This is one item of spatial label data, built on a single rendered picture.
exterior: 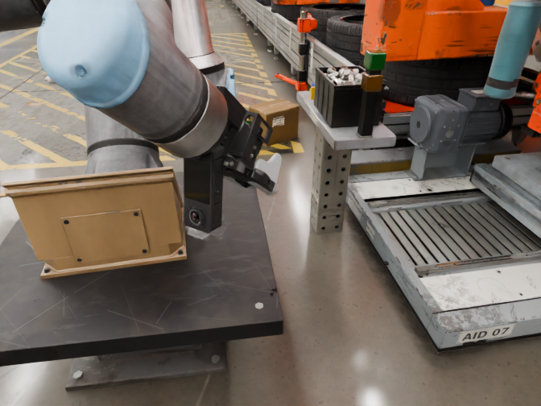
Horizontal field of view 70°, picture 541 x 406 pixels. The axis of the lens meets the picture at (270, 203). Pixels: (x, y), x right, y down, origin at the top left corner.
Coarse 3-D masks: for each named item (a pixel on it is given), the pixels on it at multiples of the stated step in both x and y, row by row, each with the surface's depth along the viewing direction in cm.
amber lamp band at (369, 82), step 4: (364, 72) 93; (364, 76) 93; (368, 76) 91; (372, 76) 91; (376, 76) 91; (380, 76) 91; (364, 80) 93; (368, 80) 91; (372, 80) 91; (376, 80) 91; (380, 80) 92; (364, 84) 93; (368, 84) 92; (372, 84) 92; (376, 84) 92; (380, 84) 92; (364, 88) 93; (368, 88) 92; (372, 88) 92; (376, 88) 92; (380, 88) 93
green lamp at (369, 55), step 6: (366, 54) 90; (372, 54) 88; (378, 54) 88; (384, 54) 88; (366, 60) 90; (372, 60) 89; (378, 60) 89; (384, 60) 89; (366, 66) 91; (372, 66) 89; (378, 66) 90; (384, 66) 90
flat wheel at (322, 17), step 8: (304, 8) 297; (312, 8) 294; (320, 8) 315; (328, 8) 313; (336, 8) 314; (344, 8) 313; (352, 8) 324; (360, 8) 314; (312, 16) 289; (320, 16) 284; (328, 16) 281; (320, 24) 288; (312, 32) 295; (320, 32) 290; (320, 40) 293
